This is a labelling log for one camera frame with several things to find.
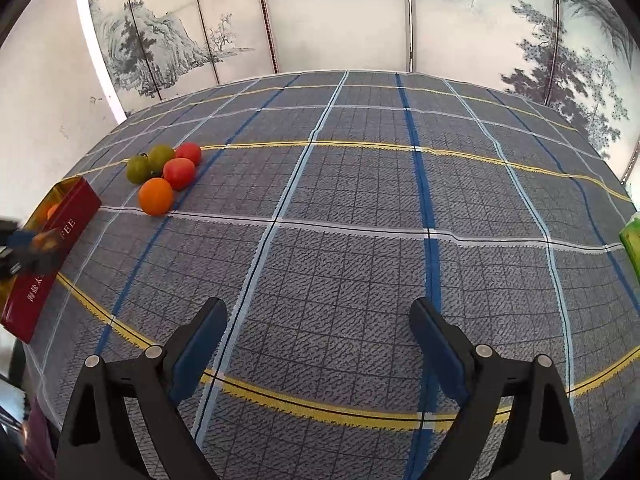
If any plaid grey blue tablecloth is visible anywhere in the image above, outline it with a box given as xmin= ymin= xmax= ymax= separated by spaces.
xmin=14 ymin=70 xmax=637 ymax=480

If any orange tomato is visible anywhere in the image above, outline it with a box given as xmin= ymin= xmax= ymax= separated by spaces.
xmin=138 ymin=177 xmax=175 ymax=217

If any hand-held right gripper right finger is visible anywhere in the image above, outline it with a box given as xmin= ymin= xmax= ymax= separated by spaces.
xmin=409 ymin=297 xmax=585 ymax=480

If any red tin box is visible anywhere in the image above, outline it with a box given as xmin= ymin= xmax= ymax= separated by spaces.
xmin=0 ymin=176 xmax=103 ymax=345

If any green tomato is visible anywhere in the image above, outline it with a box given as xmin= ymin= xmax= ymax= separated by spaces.
xmin=126 ymin=155 xmax=152 ymax=184
xmin=147 ymin=144 xmax=176 ymax=179

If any red tomato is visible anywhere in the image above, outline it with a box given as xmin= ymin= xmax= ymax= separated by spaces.
xmin=163 ymin=157 xmax=197 ymax=191
xmin=175 ymin=142 xmax=202 ymax=166

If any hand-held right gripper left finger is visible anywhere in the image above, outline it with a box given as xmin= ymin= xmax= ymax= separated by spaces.
xmin=55 ymin=297 xmax=229 ymax=480

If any green box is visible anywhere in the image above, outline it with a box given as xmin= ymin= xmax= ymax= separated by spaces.
xmin=618 ymin=210 xmax=640 ymax=273

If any landscape painted folding screen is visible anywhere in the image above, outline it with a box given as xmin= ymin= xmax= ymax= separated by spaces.
xmin=85 ymin=0 xmax=640 ymax=183

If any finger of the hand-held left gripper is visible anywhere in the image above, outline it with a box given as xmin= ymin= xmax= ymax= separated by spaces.
xmin=0 ymin=218 xmax=68 ymax=279

